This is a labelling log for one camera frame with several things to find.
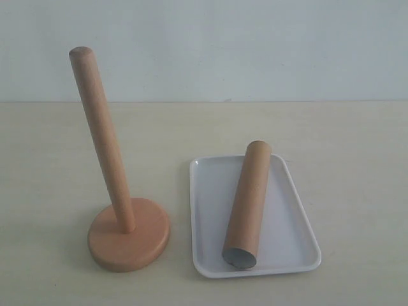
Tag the wooden paper towel holder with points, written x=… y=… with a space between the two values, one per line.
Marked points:
x=130 y=233

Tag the white rectangular plastic tray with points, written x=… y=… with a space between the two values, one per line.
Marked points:
x=287 y=242

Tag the brown cardboard tube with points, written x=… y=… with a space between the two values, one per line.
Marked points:
x=241 y=244

